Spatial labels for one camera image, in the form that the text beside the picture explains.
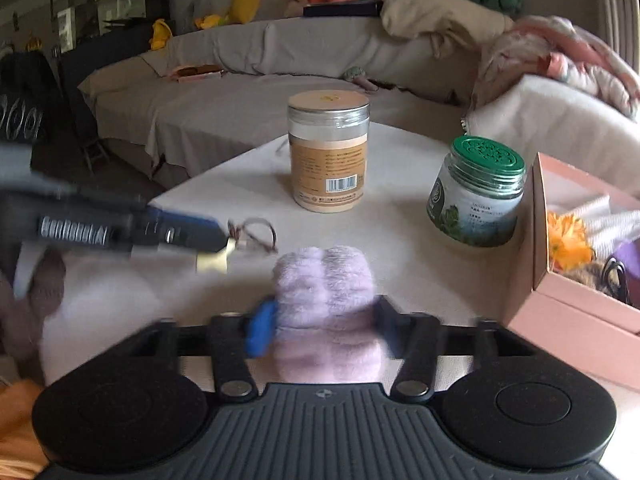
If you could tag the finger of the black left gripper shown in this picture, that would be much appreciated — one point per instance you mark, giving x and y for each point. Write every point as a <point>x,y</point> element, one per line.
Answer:
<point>175,229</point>

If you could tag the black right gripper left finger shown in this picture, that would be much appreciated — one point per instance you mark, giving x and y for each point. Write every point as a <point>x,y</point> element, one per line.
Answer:
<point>233,338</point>

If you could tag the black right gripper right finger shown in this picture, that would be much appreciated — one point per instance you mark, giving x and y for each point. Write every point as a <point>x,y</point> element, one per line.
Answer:
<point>416,340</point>

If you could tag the lilac fluffy sock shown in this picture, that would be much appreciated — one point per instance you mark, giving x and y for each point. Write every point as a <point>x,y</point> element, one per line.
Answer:
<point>325,329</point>

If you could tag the orange fabric flower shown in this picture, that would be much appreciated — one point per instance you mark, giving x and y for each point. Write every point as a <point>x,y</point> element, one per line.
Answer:
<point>568,245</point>

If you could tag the pink purple round sponge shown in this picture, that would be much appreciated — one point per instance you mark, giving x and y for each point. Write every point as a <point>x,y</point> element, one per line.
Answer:
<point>628,253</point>

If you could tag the beige covered sofa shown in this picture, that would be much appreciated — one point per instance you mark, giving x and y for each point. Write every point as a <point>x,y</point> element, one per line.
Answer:
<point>210,96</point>

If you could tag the green lid glass jar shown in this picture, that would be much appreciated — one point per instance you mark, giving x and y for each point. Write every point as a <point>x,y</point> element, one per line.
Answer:
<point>474,199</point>

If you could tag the pink cardboard box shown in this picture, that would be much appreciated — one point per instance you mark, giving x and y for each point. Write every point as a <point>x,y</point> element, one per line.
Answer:
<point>587,329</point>

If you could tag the tan lid plastic jar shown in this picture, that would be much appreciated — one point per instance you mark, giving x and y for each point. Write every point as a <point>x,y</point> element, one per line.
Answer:
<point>328,136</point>

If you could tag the pink floral blanket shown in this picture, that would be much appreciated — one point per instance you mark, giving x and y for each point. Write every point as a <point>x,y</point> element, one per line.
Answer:
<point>554,48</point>

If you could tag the beige folded blanket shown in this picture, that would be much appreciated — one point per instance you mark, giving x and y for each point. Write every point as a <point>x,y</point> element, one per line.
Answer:
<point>448,24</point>

